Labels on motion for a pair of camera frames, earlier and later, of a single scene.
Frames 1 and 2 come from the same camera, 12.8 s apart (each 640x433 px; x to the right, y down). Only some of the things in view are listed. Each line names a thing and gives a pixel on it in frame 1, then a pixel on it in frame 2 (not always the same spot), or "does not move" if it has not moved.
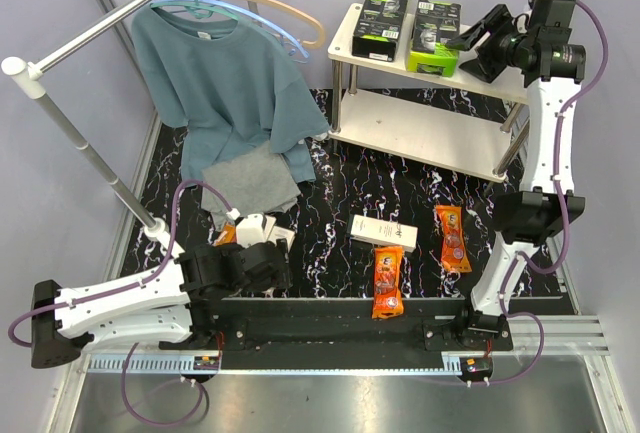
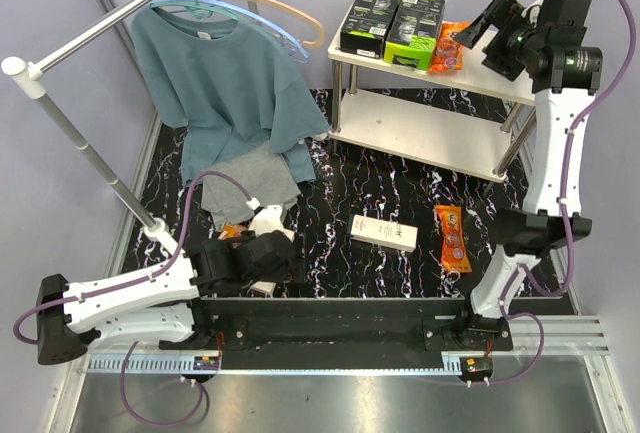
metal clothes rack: (29, 79) does not move
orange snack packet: (387, 285) → (447, 53)
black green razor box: (436, 23) → (412, 40)
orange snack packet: (453, 254) does not move
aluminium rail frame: (564, 335) does not move
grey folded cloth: (256, 183) does not move
